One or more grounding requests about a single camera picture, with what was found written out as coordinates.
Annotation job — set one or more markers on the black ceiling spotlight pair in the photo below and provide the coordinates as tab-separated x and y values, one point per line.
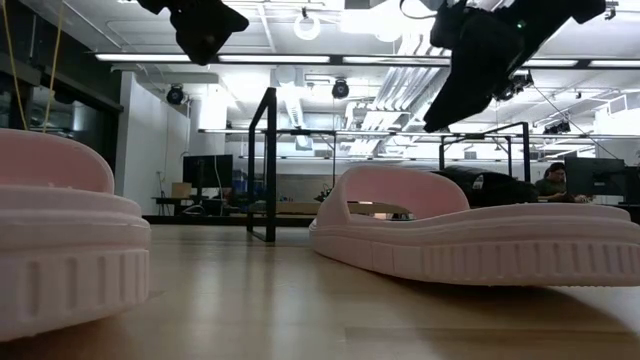
557	128

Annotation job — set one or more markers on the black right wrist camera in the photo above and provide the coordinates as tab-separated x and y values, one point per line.
447	25

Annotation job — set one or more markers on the small plain cardboard box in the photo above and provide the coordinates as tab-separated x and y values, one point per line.
181	190

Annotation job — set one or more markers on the black ceiling spotlight cluster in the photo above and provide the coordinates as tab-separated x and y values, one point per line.
520	82

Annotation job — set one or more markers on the pink foam slide sandal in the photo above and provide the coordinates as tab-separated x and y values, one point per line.
500	250
65	260

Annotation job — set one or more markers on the black metal wooden shelf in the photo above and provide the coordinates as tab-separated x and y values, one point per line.
271	165

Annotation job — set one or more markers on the black computer monitor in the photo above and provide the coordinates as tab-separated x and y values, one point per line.
207	170
595	175

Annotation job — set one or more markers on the black background metal frame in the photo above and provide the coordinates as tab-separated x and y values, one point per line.
334	150

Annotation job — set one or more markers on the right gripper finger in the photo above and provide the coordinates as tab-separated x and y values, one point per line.
480	65

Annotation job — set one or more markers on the person at distant desk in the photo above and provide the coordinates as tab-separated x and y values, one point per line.
552	187

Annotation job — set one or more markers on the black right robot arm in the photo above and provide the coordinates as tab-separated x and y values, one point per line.
590	10

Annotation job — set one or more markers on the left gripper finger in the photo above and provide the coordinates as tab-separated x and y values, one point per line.
200	47
220	20

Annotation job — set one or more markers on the long ceiling light bar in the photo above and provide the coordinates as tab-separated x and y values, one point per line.
275	58

